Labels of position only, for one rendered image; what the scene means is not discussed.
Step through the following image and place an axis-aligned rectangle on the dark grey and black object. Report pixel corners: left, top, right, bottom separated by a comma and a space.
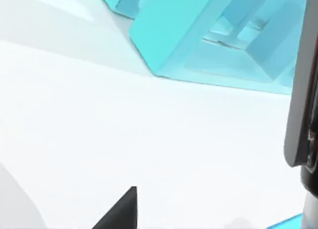
283, 0, 318, 229

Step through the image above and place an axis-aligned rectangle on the blue flat object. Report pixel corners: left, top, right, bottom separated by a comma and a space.
269, 213, 304, 229

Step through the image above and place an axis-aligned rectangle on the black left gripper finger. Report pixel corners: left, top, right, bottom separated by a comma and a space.
91, 186, 138, 229

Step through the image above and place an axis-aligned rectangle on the light blue rack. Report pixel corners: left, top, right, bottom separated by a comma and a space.
95, 0, 309, 95

